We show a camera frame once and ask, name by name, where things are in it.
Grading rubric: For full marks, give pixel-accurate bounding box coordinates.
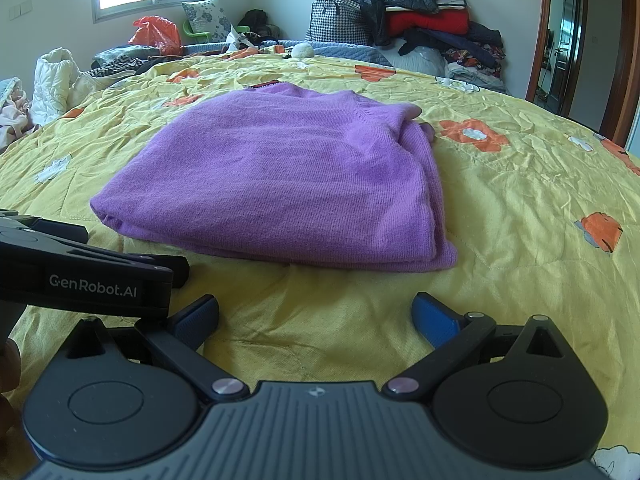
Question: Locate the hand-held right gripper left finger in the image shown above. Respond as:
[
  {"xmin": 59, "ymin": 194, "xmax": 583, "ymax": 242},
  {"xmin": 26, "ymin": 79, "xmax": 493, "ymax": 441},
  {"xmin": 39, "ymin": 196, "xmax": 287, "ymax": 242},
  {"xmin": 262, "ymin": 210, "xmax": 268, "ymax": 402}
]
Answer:
[{"xmin": 62, "ymin": 295, "xmax": 249, "ymax": 402}]

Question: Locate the blue quilted mattress pad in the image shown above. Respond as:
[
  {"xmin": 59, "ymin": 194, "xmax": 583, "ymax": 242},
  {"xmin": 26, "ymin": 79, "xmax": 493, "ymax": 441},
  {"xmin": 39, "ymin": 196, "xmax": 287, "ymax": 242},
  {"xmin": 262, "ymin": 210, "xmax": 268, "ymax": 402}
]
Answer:
[{"xmin": 182, "ymin": 37, "xmax": 396, "ymax": 68}]

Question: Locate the white crumpled paper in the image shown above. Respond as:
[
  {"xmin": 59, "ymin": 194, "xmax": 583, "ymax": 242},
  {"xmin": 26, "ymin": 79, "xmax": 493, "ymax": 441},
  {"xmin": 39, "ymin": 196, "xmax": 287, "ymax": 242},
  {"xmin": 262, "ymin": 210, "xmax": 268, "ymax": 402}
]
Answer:
[{"xmin": 225, "ymin": 25, "xmax": 261, "ymax": 54}]

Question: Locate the light blue cloth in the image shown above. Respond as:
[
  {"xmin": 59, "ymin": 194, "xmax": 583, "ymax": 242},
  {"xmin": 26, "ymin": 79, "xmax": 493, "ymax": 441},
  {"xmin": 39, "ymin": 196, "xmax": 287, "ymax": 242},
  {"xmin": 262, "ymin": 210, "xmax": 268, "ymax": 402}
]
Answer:
[{"xmin": 0, "ymin": 76, "xmax": 22, "ymax": 106}]

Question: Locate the wooden door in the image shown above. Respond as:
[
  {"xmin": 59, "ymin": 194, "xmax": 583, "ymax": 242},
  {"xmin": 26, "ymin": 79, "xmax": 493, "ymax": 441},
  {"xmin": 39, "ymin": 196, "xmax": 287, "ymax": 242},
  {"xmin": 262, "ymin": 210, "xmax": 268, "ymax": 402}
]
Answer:
[{"xmin": 600, "ymin": 0, "xmax": 640, "ymax": 148}]

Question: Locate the orange plastic bag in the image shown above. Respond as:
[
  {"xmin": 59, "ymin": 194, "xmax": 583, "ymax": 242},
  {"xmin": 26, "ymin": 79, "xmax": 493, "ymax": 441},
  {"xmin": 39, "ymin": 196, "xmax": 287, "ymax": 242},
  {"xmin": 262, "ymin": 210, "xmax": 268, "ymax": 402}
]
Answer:
[{"xmin": 129, "ymin": 15, "xmax": 183, "ymax": 56}]

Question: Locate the green plastic chair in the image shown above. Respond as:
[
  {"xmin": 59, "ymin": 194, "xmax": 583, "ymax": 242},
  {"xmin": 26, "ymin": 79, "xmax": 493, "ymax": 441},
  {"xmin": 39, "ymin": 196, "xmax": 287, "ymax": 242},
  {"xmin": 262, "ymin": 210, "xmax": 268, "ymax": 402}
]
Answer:
[{"xmin": 182, "ymin": 19, "xmax": 251, "ymax": 43}]

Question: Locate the wooden door frame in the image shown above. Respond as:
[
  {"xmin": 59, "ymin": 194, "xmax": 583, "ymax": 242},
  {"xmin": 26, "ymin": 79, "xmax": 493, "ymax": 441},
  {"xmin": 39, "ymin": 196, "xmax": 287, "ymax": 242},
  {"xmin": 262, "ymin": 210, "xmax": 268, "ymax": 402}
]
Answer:
[{"xmin": 524, "ymin": 0, "xmax": 555, "ymax": 103}]

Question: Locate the dark patterned clothes pile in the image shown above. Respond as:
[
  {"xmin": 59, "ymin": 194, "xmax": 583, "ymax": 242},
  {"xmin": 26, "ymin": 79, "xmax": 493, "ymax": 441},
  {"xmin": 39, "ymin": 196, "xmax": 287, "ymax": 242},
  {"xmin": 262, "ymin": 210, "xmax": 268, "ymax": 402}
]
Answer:
[{"xmin": 91, "ymin": 45, "xmax": 151, "ymax": 78}]

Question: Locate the purple sweater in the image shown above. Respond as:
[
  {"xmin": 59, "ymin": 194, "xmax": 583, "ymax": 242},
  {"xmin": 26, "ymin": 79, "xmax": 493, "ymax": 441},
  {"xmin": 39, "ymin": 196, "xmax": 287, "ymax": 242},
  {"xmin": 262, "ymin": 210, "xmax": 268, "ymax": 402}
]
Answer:
[{"xmin": 90, "ymin": 82, "xmax": 458, "ymax": 273}]

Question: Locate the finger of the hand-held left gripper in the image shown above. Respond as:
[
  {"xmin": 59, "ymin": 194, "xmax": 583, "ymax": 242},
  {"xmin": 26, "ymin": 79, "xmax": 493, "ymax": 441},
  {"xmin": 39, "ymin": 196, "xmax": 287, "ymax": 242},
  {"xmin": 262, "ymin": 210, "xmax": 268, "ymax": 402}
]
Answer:
[
  {"xmin": 70, "ymin": 247, "xmax": 191, "ymax": 289},
  {"xmin": 0, "ymin": 209, "xmax": 89, "ymax": 251}
]

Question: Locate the floral pillow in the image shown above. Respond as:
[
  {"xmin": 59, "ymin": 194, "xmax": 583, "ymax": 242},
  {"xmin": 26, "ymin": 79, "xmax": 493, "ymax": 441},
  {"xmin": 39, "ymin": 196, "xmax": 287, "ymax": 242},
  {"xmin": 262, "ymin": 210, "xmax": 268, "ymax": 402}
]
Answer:
[{"xmin": 181, "ymin": 0, "xmax": 233, "ymax": 41}]

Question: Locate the pink floral cloth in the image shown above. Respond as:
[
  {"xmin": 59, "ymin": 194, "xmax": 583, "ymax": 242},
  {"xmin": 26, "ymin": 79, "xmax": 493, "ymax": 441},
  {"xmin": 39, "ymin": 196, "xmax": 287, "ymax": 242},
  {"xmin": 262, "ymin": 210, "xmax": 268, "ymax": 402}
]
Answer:
[{"xmin": 0, "ymin": 85, "xmax": 38, "ymax": 153}]

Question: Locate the black bag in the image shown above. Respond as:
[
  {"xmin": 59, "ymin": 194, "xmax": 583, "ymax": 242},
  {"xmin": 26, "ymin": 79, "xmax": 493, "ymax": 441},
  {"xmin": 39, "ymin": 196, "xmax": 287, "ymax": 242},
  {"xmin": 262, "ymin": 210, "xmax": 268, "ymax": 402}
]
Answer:
[{"xmin": 239, "ymin": 8, "xmax": 273, "ymax": 41}]

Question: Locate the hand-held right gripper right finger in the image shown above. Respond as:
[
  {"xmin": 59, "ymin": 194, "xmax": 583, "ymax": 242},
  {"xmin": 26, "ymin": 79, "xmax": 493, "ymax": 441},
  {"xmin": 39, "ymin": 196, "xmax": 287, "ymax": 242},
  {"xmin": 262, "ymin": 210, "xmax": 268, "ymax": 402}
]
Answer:
[{"xmin": 384, "ymin": 292, "xmax": 576, "ymax": 402}]

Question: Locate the yellow floral quilt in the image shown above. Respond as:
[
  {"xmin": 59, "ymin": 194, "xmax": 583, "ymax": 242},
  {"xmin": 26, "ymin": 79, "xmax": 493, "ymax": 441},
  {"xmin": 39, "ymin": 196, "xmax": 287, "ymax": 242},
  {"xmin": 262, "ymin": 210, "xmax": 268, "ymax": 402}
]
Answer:
[{"xmin": 0, "ymin": 50, "xmax": 640, "ymax": 471}]

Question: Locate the white quilted jacket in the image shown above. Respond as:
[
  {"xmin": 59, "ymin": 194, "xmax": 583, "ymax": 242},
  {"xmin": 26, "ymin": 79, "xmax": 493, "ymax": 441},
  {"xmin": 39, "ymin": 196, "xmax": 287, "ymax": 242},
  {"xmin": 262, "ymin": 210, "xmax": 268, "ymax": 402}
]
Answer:
[{"xmin": 32, "ymin": 47, "xmax": 121, "ymax": 126}]

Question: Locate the houndstooth bag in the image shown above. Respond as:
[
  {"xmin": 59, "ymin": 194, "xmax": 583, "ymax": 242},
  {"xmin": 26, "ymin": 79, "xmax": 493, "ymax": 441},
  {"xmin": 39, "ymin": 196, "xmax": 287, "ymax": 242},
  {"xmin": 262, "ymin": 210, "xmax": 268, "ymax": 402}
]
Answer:
[{"xmin": 306, "ymin": 0, "xmax": 381, "ymax": 46}]

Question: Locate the person's left hand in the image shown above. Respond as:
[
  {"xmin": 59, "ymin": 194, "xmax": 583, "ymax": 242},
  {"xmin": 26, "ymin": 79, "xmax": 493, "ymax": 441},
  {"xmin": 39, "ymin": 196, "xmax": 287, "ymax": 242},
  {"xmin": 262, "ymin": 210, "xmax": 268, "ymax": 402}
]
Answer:
[{"xmin": 0, "ymin": 347, "xmax": 23, "ymax": 441}]

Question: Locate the pile of clothes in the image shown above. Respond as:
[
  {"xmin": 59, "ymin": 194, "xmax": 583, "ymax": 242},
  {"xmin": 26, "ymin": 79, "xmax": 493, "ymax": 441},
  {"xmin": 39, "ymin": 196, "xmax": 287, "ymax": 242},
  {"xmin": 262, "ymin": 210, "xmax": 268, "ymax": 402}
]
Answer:
[{"xmin": 340, "ymin": 0, "xmax": 511, "ymax": 93}]

